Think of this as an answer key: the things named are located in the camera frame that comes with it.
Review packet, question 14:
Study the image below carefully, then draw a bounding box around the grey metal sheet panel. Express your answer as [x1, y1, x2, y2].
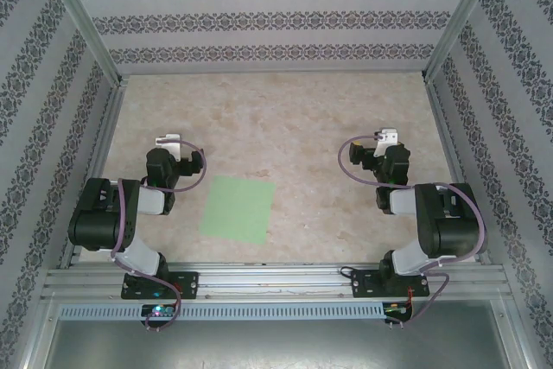
[41, 319, 519, 369]

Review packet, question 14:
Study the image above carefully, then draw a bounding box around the aluminium frame bar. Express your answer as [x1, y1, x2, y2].
[496, 298, 537, 369]
[16, 295, 60, 369]

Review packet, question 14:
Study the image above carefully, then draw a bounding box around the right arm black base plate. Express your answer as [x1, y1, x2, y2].
[351, 268, 430, 300]

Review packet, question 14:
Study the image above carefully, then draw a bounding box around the aluminium frame post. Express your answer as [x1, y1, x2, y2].
[41, 0, 130, 87]
[422, 0, 509, 85]

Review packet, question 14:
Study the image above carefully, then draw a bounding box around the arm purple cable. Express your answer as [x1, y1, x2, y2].
[111, 137, 209, 334]
[338, 132, 488, 329]

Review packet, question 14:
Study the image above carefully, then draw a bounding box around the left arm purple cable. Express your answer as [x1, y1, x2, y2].
[111, 137, 209, 334]

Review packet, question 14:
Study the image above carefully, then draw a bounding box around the aluminium side rail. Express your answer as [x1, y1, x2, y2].
[423, 77, 493, 267]
[59, 76, 130, 270]

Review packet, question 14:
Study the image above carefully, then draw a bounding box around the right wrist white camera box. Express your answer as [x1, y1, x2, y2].
[372, 126, 401, 156]

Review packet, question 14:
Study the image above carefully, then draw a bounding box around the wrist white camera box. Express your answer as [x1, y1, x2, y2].
[372, 126, 401, 156]
[154, 132, 182, 161]

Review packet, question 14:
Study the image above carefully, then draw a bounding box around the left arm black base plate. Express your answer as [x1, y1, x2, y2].
[120, 270, 200, 302]

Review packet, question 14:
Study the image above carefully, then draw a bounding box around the green paper sheet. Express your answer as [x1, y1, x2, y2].
[198, 175, 277, 245]

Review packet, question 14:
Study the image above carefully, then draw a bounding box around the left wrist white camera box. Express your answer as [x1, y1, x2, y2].
[154, 132, 182, 161]

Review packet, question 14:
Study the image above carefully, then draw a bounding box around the grey slotted cable duct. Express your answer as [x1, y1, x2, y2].
[57, 302, 386, 321]

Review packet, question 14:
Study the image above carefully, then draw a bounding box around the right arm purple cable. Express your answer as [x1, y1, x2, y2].
[338, 132, 488, 329]

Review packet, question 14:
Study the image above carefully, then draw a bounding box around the aluminium mounting rail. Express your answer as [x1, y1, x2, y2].
[41, 261, 507, 302]

